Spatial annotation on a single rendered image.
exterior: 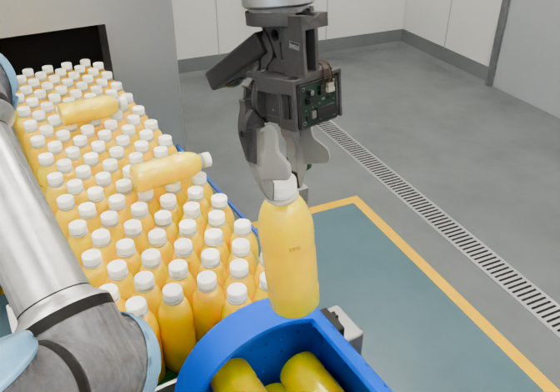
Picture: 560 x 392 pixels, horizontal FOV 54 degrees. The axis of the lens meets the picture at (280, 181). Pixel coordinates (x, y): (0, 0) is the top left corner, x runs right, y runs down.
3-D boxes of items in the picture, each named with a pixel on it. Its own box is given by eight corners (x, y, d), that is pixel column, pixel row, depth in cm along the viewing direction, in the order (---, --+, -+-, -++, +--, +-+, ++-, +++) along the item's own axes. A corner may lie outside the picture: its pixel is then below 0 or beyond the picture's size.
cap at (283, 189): (262, 188, 68) (260, 175, 67) (292, 180, 68) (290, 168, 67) (270, 204, 64) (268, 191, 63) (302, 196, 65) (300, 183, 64)
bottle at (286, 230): (263, 291, 78) (246, 183, 68) (310, 278, 80) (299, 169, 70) (277, 326, 73) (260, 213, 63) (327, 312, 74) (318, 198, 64)
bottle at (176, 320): (205, 359, 117) (198, 294, 107) (178, 379, 112) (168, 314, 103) (184, 342, 121) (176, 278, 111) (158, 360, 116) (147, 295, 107)
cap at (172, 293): (187, 296, 107) (186, 288, 106) (171, 306, 105) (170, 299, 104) (175, 286, 109) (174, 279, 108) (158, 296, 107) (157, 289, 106)
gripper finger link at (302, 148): (325, 198, 64) (312, 127, 59) (290, 185, 68) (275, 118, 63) (342, 185, 65) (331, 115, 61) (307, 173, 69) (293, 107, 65)
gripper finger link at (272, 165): (279, 216, 59) (284, 133, 56) (244, 201, 63) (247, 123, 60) (300, 210, 61) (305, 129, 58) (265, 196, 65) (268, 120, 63)
